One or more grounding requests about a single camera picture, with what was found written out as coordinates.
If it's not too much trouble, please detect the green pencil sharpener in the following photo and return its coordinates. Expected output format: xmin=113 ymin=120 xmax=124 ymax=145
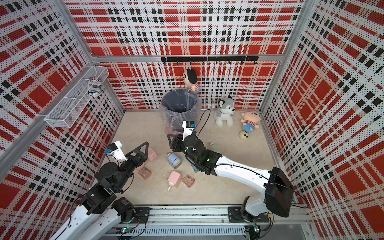
xmin=210 ymin=143 xmax=220 ymax=152

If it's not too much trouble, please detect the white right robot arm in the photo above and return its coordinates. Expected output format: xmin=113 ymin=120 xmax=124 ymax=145
xmin=167 ymin=132 xmax=295 ymax=222

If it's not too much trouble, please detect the pink sharpener shavings tray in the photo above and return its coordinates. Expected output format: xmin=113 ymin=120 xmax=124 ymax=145
xmin=182 ymin=174 xmax=195 ymax=188

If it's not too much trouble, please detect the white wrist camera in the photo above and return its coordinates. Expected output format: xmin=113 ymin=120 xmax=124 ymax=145
xmin=183 ymin=121 xmax=196 ymax=141
xmin=105 ymin=141 xmax=127 ymax=164

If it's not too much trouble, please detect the pink pig plush blue shirt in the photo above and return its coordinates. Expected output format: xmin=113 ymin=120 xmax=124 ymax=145
xmin=241 ymin=112 xmax=261 ymax=133

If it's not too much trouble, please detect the pink pencil sharpener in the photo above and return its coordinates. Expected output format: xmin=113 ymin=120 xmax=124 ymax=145
xmin=168 ymin=171 xmax=182 ymax=191
xmin=148 ymin=147 xmax=158 ymax=162

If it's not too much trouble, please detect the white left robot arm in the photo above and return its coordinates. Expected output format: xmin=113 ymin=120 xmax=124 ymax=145
xmin=51 ymin=141 xmax=149 ymax=240

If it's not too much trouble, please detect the small striped can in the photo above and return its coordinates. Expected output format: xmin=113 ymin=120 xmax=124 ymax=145
xmin=88 ymin=77 xmax=102 ymax=97

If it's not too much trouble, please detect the light blue pencil sharpener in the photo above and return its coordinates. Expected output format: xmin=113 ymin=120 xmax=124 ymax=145
xmin=168 ymin=153 xmax=182 ymax=169

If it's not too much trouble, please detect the aluminium front rail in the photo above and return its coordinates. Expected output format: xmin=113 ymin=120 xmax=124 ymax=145
xmin=59 ymin=204 xmax=313 ymax=240

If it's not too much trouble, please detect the hanging boy doll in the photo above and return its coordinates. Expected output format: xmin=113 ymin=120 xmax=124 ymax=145
xmin=183 ymin=69 xmax=200 ymax=94

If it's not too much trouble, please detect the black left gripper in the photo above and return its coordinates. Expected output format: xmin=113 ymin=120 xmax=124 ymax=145
xmin=113 ymin=142 xmax=149 ymax=191

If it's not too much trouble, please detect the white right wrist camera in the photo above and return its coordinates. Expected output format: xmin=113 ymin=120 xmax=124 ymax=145
xmin=183 ymin=121 xmax=196 ymax=141

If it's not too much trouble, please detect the dark grey trash bin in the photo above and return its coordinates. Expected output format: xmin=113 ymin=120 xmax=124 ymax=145
xmin=160 ymin=89 xmax=201 ymax=136

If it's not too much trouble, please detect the grey white husky plush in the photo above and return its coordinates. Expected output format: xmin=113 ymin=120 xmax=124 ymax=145
xmin=214 ymin=95 xmax=236 ymax=128

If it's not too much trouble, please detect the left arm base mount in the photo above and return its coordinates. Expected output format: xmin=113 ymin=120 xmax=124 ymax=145
xmin=121 ymin=207 xmax=151 ymax=224

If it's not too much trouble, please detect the white wire mesh shelf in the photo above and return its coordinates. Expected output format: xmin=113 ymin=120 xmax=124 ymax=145
xmin=45 ymin=66 xmax=109 ymax=128

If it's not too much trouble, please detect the clear plastic bin liner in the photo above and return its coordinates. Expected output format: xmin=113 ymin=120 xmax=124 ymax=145
xmin=158 ymin=88 xmax=202 ymax=136

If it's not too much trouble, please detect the cream round face ball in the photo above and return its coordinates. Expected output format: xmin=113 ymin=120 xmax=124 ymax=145
xmin=239 ymin=131 xmax=250 ymax=140

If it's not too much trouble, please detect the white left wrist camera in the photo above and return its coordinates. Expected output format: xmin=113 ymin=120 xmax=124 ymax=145
xmin=105 ymin=141 xmax=127 ymax=164

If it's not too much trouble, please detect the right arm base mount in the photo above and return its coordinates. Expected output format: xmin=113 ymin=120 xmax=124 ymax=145
xmin=228 ymin=206 xmax=270 ymax=223

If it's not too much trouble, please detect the black hook rail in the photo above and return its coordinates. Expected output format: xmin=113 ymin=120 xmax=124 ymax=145
xmin=161 ymin=56 xmax=259 ymax=64

